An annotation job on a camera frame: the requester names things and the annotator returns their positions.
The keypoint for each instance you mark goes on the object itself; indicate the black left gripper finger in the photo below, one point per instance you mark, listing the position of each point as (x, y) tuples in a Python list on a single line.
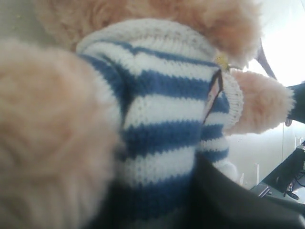
[(214, 205)]

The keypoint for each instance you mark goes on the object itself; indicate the tan plush teddy bear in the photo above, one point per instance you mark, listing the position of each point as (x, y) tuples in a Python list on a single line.
[(107, 131)]

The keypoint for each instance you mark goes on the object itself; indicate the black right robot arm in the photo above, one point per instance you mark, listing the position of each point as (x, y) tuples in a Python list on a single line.
[(298, 111)]

